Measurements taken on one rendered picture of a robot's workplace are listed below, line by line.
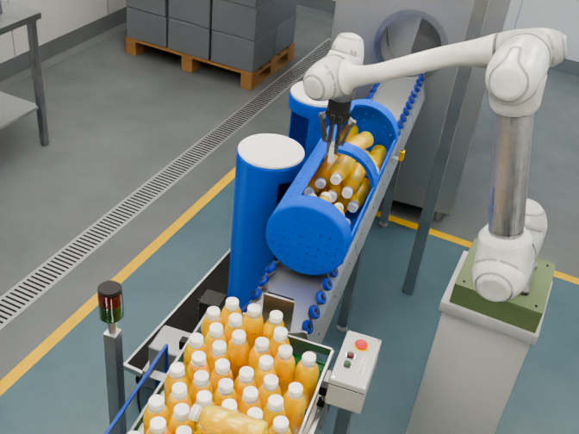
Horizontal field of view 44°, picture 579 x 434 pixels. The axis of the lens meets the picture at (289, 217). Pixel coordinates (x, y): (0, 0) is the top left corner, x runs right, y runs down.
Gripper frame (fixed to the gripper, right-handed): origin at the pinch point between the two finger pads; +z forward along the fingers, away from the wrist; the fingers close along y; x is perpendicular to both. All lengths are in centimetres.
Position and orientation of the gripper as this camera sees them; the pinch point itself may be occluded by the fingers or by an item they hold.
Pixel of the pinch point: (332, 152)
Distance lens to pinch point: 244.9
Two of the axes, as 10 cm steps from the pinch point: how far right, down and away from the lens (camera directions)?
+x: -3.1, 5.2, -8.0
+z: -1.0, 8.2, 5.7
